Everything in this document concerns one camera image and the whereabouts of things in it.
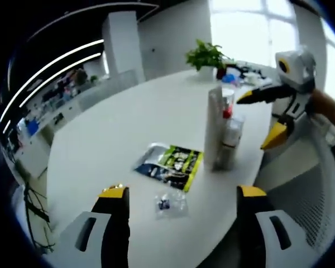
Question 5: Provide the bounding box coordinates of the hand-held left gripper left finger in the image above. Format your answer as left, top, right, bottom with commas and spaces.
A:
49, 186, 131, 268

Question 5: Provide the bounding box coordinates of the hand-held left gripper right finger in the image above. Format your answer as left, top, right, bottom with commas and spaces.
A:
236, 184, 322, 268

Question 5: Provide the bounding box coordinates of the skincare spray bottle red label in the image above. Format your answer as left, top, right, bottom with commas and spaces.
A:
223, 115, 246, 170

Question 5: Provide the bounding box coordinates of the clear plastic skincare packet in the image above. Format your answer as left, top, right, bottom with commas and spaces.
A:
155, 192, 190, 221

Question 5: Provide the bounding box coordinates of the dark blue skincare sachet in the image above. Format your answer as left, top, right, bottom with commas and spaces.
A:
134, 164, 168, 180

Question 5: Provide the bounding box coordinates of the large white skincare tube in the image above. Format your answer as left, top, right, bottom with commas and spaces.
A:
204, 85, 227, 171

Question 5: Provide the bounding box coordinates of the silver skincare sachet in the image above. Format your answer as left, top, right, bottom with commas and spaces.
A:
133, 142, 171, 168

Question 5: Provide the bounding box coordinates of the green black skincare sachet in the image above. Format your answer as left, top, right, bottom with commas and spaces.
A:
156, 145, 204, 193

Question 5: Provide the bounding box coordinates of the black desk clutter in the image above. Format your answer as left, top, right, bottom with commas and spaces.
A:
234, 63, 257, 79

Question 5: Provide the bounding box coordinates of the white mesh office chair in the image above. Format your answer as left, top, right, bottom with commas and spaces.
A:
253, 111, 335, 252

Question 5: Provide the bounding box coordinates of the potted green plant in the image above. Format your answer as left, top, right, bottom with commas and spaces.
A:
185, 39, 235, 81

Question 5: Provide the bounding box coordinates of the black tripod stand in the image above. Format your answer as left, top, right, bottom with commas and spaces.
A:
13, 181, 54, 252

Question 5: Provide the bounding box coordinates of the blue crate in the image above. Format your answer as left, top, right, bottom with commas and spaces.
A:
26, 119, 39, 136

